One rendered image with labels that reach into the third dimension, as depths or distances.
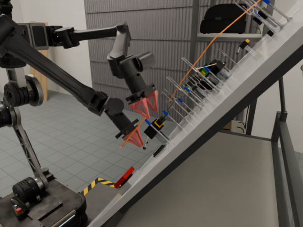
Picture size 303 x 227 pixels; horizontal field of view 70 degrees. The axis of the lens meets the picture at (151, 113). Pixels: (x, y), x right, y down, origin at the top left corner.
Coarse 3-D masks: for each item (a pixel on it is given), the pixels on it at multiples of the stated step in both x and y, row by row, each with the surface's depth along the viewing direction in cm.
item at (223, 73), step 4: (216, 64) 79; (220, 64) 80; (224, 64) 81; (212, 68) 80; (216, 68) 82; (220, 68) 79; (212, 72) 81; (216, 72) 80; (220, 72) 82; (224, 72) 80; (224, 76) 82; (228, 76) 80
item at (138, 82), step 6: (126, 78) 72; (132, 78) 71; (138, 78) 72; (132, 84) 72; (138, 84) 72; (144, 84) 73; (150, 84) 76; (132, 90) 73; (138, 90) 72; (144, 90) 72; (132, 96) 71; (138, 96) 69
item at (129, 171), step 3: (129, 168) 59; (132, 168) 59; (129, 171) 58; (132, 171) 58; (126, 174) 56; (129, 174) 57; (132, 174) 59; (123, 177) 55; (126, 177) 56; (129, 177) 58; (120, 180) 56; (123, 180) 56; (126, 180) 57; (117, 183) 57; (120, 183) 56; (123, 183) 57; (117, 186) 57
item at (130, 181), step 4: (136, 172) 58; (132, 176) 57; (136, 176) 58; (128, 180) 55; (132, 180) 56; (124, 184) 55; (128, 184) 55; (132, 184) 55; (120, 188) 57; (124, 188) 56; (128, 188) 55; (120, 192) 57; (124, 192) 57
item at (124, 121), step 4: (120, 116) 85; (124, 116) 86; (112, 120) 86; (116, 120) 85; (120, 120) 84; (124, 120) 85; (128, 120) 86; (136, 120) 88; (116, 124) 85; (120, 124) 85; (124, 124) 85; (128, 124) 85; (120, 128) 85; (124, 128) 82; (120, 132) 83; (124, 132) 82; (116, 136) 85
